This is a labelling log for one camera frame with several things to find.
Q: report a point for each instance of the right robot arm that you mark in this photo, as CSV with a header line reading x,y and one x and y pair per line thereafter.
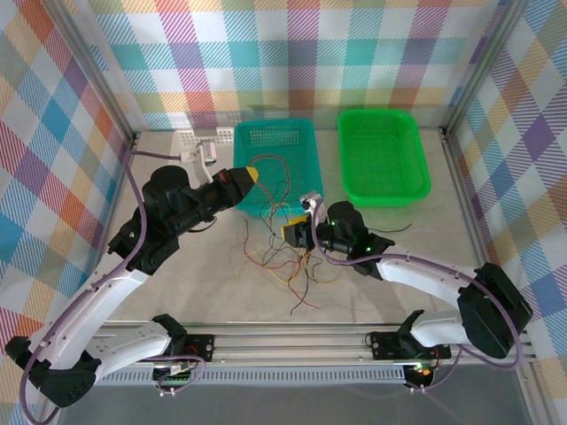
x,y
425,279

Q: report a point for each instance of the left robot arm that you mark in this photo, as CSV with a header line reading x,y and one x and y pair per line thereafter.
x,y
88,310

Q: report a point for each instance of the teal plastic basket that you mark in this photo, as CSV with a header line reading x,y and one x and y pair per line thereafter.
x,y
301,146

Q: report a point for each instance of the green plastic basket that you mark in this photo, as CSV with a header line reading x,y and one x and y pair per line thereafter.
x,y
381,155

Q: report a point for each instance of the small electronics board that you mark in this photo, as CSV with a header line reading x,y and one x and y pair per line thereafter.
x,y
421,374
175,376

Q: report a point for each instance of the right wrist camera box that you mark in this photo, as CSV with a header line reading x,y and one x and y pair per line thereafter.
x,y
313,203

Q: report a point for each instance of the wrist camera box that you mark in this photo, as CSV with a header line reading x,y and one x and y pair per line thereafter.
x,y
313,203
201,159

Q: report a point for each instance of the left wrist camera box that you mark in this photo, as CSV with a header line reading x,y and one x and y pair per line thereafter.
x,y
201,159

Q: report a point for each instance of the aluminium table side rail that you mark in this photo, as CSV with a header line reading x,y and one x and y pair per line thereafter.
x,y
469,212
119,186

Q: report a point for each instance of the aluminium mounting rail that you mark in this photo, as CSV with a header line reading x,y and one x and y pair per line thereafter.
x,y
288,350

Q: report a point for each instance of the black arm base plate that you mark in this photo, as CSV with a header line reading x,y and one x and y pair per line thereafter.
x,y
201,347
385,345

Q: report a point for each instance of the aluminium frame post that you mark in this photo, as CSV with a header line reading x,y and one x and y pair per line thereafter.
x,y
93,66
480,66

